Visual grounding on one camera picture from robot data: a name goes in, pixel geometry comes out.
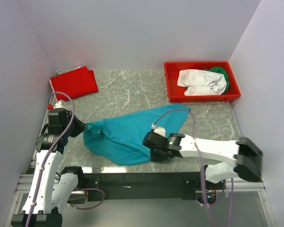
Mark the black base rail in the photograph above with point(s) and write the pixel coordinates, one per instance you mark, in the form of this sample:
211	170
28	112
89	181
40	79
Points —
117	186

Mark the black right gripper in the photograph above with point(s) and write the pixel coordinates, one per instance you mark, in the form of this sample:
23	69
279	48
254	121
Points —
155	158

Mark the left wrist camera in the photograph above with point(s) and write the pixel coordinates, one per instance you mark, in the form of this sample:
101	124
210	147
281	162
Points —
59	104

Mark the teal t-shirt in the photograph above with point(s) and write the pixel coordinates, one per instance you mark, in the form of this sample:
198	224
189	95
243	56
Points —
119	139

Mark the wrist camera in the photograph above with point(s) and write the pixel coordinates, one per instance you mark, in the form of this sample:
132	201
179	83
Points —
59	104
158	130

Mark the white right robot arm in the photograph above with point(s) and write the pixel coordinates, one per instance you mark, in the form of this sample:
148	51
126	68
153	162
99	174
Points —
235	158

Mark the folded red t-shirt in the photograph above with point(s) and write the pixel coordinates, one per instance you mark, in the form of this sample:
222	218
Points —
76	83

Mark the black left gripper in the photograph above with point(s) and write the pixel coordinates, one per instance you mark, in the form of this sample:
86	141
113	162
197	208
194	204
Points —
80	126

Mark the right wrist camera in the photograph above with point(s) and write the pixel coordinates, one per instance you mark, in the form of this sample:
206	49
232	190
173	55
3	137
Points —
158	130

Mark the green t-shirt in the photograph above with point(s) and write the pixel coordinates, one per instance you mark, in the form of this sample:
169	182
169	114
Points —
219	79

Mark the red plastic bin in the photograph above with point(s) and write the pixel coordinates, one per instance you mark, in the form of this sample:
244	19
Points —
176	93

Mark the aluminium frame rail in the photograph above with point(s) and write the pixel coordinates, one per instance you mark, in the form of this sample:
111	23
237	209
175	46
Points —
240	204

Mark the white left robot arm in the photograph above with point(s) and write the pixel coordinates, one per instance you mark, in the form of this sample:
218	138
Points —
45	201

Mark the crumpled white t-shirt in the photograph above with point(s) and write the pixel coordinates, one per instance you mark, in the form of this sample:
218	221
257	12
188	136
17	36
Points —
196	82

